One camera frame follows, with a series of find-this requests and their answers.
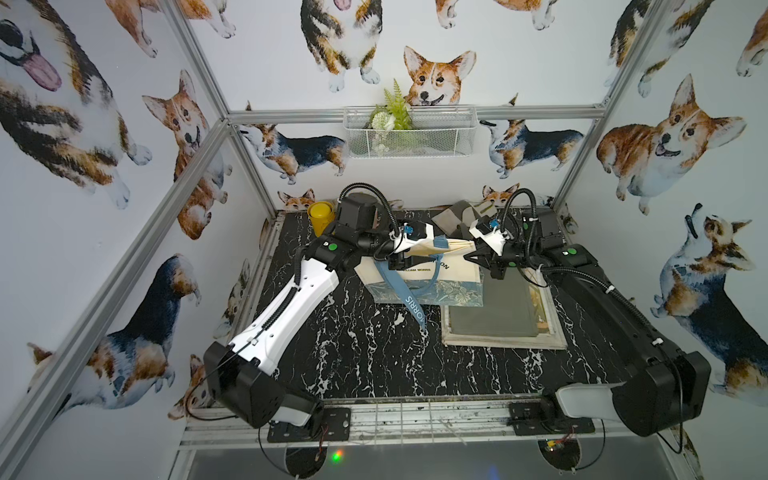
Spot cream bag with blue print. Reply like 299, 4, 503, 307
355, 236, 483, 330

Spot cream canvas bag with photo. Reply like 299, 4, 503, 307
441, 281, 569, 352

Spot grey-green canvas bag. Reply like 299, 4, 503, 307
448, 270, 539, 338

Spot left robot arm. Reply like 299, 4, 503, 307
204, 221, 435, 438

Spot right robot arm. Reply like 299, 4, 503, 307
469, 240, 711, 437

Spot small folded cream grey pouch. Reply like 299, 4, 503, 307
431, 200, 497, 240

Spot yellow cylindrical canister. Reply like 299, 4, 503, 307
307, 201, 336, 237

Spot fern and white flower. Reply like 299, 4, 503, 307
366, 80, 413, 156

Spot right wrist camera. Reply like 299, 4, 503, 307
469, 206, 568, 256

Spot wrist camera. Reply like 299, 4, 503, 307
335, 191, 436, 253
469, 206, 568, 256

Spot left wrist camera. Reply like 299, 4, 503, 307
335, 191, 436, 253

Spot white wire mesh basket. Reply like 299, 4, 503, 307
343, 106, 478, 159

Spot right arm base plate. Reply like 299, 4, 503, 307
507, 398, 596, 436

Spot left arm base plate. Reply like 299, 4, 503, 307
267, 407, 352, 443

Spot aluminium frame rail structure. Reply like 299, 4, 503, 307
0, 0, 768, 480

